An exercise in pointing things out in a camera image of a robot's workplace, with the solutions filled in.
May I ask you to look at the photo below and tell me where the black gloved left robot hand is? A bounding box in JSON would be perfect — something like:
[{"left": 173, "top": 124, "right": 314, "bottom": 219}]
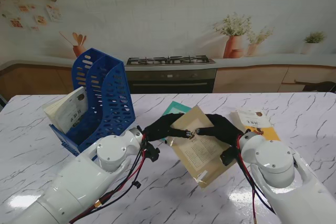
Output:
[{"left": 143, "top": 113, "right": 194, "bottom": 143}]

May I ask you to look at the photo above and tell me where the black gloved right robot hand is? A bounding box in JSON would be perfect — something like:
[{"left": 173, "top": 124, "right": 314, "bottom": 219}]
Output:
[{"left": 195, "top": 113, "right": 246, "bottom": 147}]

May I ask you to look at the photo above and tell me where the teal cover book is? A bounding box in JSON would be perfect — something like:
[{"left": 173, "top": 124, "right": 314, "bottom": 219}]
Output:
[{"left": 159, "top": 100, "right": 193, "bottom": 142}]

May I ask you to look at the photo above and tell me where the tan kraft cover book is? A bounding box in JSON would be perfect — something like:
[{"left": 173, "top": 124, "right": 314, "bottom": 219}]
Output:
[{"left": 167, "top": 105, "right": 238, "bottom": 190}]

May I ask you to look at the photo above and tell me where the white and blue cover book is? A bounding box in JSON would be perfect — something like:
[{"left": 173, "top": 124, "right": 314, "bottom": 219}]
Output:
[{"left": 41, "top": 86, "right": 90, "bottom": 135}]

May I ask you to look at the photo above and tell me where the yellow and white cover book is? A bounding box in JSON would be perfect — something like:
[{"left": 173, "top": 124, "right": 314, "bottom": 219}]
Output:
[{"left": 229, "top": 110, "right": 281, "bottom": 142}]

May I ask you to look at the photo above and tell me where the blue perforated plastic file rack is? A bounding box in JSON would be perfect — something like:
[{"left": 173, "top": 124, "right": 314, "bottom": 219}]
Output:
[{"left": 49, "top": 47, "right": 137, "bottom": 156}]

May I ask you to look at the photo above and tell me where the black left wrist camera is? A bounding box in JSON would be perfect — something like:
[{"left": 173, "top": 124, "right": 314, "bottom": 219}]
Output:
[{"left": 143, "top": 142, "right": 161, "bottom": 162}]

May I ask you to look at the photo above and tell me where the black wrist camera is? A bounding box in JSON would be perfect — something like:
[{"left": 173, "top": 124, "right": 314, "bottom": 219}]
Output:
[
  {"left": 143, "top": 142, "right": 161, "bottom": 162},
  {"left": 219, "top": 146, "right": 239, "bottom": 167}
]

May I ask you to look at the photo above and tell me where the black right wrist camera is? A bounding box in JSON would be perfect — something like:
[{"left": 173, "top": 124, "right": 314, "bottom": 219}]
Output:
[{"left": 219, "top": 146, "right": 239, "bottom": 167}]

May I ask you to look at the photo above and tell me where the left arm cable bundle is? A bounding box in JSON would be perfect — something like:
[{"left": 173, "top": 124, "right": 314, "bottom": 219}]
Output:
[{"left": 68, "top": 140, "right": 148, "bottom": 224}]

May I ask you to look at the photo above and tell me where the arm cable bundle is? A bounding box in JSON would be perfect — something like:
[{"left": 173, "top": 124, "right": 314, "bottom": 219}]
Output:
[
  {"left": 68, "top": 140, "right": 148, "bottom": 224},
  {"left": 236, "top": 153, "right": 276, "bottom": 224}
]

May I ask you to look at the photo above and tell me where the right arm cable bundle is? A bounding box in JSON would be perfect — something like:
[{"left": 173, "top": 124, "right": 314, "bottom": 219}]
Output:
[{"left": 236, "top": 153, "right": 276, "bottom": 224}]

